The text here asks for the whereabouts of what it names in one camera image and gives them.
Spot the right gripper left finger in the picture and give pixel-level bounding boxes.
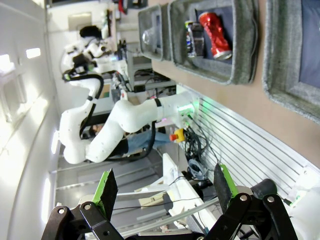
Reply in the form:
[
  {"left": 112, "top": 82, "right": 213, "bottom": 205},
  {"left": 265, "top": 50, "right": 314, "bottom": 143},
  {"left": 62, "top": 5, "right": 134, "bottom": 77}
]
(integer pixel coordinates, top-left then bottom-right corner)
[{"left": 41, "top": 168, "right": 126, "bottom": 240}]

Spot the large rectangular ceiling light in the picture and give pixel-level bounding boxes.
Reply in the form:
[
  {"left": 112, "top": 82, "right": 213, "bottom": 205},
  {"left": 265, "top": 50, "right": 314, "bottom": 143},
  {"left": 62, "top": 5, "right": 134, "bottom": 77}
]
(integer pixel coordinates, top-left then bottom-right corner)
[{"left": 0, "top": 53, "right": 16, "bottom": 76}]

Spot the slotted aluminium table frame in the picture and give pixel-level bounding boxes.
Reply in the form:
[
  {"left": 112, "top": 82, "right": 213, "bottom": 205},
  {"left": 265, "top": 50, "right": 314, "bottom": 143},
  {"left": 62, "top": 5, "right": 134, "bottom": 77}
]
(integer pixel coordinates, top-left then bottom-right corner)
[{"left": 174, "top": 84, "right": 320, "bottom": 201}]

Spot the small rectangular ceiling light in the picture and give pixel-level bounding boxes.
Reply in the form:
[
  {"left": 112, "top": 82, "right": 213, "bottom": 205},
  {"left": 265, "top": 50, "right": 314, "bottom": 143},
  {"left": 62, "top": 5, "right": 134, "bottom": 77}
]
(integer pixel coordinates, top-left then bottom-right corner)
[{"left": 26, "top": 47, "right": 41, "bottom": 60}]

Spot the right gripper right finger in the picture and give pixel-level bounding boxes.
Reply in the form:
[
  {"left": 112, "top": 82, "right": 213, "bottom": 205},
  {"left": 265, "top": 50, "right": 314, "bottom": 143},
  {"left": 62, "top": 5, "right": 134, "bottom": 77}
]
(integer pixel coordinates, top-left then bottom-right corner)
[{"left": 204, "top": 163, "right": 300, "bottom": 240}]

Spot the yellow red emergency stop button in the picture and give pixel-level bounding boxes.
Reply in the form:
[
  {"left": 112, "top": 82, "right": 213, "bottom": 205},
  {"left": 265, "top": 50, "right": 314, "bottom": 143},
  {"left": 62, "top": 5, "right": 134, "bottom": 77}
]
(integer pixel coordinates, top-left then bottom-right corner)
[{"left": 169, "top": 128, "right": 186, "bottom": 143}]

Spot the crushed red can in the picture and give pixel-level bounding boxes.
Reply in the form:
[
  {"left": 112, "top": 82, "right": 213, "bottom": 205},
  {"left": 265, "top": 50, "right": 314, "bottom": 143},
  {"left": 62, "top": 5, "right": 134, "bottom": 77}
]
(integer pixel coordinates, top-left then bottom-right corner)
[{"left": 198, "top": 11, "right": 233, "bottom": 61}]

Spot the crushed black Pepsi can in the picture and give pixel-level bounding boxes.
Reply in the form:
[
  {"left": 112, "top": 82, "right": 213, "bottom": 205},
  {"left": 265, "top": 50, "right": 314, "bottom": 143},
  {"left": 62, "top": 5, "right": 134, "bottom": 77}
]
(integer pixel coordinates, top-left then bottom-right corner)
[{"left": 184, "top": 21, "right": 205, "bottom": 58}]

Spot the grey fabric basket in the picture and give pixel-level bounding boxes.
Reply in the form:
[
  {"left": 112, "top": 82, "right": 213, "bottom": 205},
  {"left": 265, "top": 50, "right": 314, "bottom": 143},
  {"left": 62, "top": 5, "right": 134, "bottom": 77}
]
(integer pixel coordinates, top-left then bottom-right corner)
[
  {"left": 137, "top": 4, "right": 173, "bottom": 62},
  {"left": 262, "top": 0, "right": 320, "bottom": 125},
  {"left": 167, "top": 0, "right": 260, "bottom": 86}
]

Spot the black cable bundle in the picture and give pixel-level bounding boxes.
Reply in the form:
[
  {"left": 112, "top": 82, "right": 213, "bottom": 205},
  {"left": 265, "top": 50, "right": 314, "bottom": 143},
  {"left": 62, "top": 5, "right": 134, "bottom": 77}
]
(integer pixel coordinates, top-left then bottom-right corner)
[{"left": 183, "top": 126, "right": 218, "bottom": 161}]

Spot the seated person in jeans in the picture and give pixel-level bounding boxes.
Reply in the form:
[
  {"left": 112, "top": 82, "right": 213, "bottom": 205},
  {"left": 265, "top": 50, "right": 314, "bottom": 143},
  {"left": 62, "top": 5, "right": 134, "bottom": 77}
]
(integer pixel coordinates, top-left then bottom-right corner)
[{"left": 91, "top": 124, "right": 174, "bottom": 157}]

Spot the left arm black cable sleeve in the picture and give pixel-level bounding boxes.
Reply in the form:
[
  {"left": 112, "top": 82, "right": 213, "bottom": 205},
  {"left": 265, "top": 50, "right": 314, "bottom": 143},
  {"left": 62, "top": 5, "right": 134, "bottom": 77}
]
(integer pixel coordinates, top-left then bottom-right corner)
[{"left": 62, "top": 71, "right": 105, "bottom": 141}]

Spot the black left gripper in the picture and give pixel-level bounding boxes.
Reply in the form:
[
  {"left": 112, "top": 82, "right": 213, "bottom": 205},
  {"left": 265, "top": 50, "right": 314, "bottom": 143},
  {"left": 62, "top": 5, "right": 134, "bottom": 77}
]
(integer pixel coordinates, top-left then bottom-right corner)
[{"left": 72, "top": 53, "right": 90, "bottom": 73}]

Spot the white frame stand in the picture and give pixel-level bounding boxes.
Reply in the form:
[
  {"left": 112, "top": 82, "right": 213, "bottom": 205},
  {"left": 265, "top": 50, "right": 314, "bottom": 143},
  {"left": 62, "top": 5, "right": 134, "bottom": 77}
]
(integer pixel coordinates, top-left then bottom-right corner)
[{"left": 139, "top": 152, "right": 218, "bottom": 226}]

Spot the clear plastic bottle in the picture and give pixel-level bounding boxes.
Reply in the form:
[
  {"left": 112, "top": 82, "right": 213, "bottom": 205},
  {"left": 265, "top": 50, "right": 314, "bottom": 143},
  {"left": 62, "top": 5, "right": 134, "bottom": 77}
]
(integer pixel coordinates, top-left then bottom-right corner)
[{"left": 141, "top": 27, "right": 161, "bottom": 52}]

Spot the brown board with frame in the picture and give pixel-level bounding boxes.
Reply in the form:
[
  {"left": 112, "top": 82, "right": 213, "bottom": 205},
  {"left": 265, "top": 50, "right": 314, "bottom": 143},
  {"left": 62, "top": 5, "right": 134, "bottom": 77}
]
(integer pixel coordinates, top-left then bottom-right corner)
[{"left": 101, "top": 83, "right": 112, "bottom": 100}]

